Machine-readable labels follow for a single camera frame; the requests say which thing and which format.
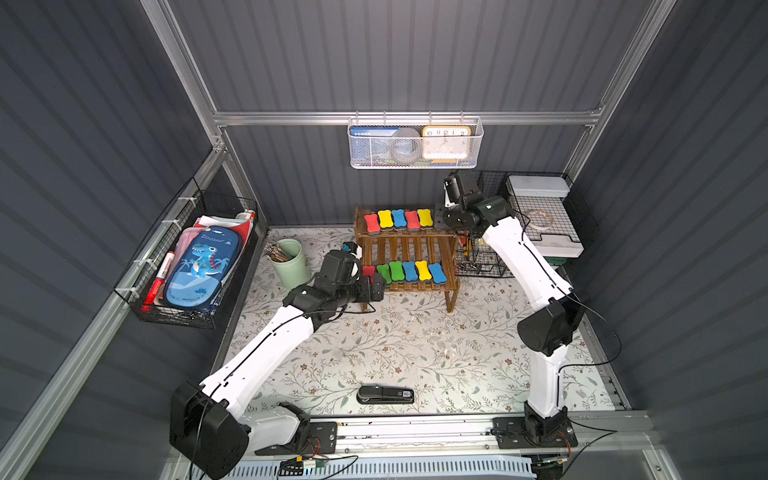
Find yellow eraser top shelf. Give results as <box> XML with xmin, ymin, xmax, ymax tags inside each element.
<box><xmin>417</xmin><ymin>209</ymin><xmax>434</xmax><ymax>229</ymax></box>
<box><xmin>377</xmin><ymin>210</ymin><xmax>394</xmax><ymax>230</ymax></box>

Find yellow eraser shelf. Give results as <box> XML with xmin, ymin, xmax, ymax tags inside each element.
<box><xmin>377</xmin><ymin>210</ymin><xmax>394</xmax><ymax>230</ymax></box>
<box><xmin>417</xmin><ymin>209</ymin><xmax>434</xmax><ymax>229</ymax></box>
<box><xmin>414</xmin><ymin>260</ymin><xmax>432</xmax><ymax>282</ymax></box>

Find red eraser top shelf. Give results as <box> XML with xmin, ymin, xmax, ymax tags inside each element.
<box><xmin>404</xmin><ymin>210</ymin><xmax>421</xmax><ymax>231</ymax></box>
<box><xmin>364</xmin><ymin>213</ymin><xmax>381</xmax><ymax>235</ymax></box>

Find wooden two-tier shelf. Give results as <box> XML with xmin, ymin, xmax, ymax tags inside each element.
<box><xmin>354</xmin><ymin>207</ymin><xmax>461</xmax><ymax>313</ymax></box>

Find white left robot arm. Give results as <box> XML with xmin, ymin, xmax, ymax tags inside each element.
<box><xmin>169</xmin><ymin>242</ymin><xmax>384</xmax><ymax>479</ymax></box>

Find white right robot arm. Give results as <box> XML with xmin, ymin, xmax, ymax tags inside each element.
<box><xmin>443</xmin><ymin>171</ymin><xmax>584</xmax><ymax>445</ymax></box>

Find green eraser shelf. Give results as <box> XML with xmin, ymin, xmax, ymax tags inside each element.
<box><xmin>389</xmin><ymin>261</ymin><xmax>405</xmax><ymax>282</ymax></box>
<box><xmin>376</xmin><ymin>264</ymin><xmax>392</xmax><ymax>285</ymax></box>

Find yellow eraser bottom shelf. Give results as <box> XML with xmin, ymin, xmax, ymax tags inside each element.
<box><xmin>414</xmin><ymin>260</ymin><xmax>432</xmax><ymax>282</ymax></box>

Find green pencil cup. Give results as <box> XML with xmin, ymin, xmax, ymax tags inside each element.
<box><xmin>270</xmin><ymin>238</ymin><xmax>312</xmax><ymax>290</ymax></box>

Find white paper tray stack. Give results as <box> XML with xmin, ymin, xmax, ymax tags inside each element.
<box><xmin>506</xmin><ymin>173</ymin><xmax>584</xmax><ymax>260</ymax></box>

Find pencils in cup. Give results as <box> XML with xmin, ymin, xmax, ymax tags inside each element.
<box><xmin>264</xmin><ymin>242</ymin><xmax>293</xmax><ymax>263</ymax></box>

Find orange alarm clock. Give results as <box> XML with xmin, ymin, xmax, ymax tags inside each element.
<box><xmin>422</xmin><ymin>125</ymin><xmax>472</xmax><ymax>163</ymax></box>

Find grey tape roll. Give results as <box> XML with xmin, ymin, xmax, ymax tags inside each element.
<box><xmin>390</xmin><ymin>127</ymin><xmax>422</xmax><ymax>165</ymax></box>

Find blue box in basket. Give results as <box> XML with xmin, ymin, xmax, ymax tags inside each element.
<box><xmin>348</xmin><ymin>126</ymin><xmax>398</xmax><ymax>169</ymax></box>

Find black stapler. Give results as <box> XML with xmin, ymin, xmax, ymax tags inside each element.
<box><xmin>356</xmin><ymin>385</ymin><xmax>415</xmax><ymax>405</ymax></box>

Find blue dinosaur pencil case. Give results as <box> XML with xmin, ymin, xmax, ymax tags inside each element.
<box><xmin>163</xmin><ymin>226</ymin><xmax>242</xmax><ymax>311</ymax></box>

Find red marker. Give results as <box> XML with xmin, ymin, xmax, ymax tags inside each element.
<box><xmin>140</xmin><ymin>251</ymin><xmax>175</xmax><ymax>312</ymax></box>

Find black wire desk organizer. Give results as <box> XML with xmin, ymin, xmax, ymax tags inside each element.
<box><xmin>468</xmin><ymin>170</ymin><xmax>599</xmax><ymax>268</ymax></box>

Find white wire hanging basket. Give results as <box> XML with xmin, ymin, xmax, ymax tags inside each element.
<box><xmin>347</xmin><ymin>116</ymin><xmax>485</xmax><ymax>170</ymax></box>

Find black wire side basket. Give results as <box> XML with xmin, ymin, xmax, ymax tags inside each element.
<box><xmin>115</xmin><ymin>181</ymin><xmax>259</xmax><ymax>329</ymax></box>

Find metal base rail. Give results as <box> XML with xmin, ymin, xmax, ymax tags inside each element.
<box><xmin>169</xmin><ymin>409</ymin><xmax>660</xmax><ymax>470</ymax></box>

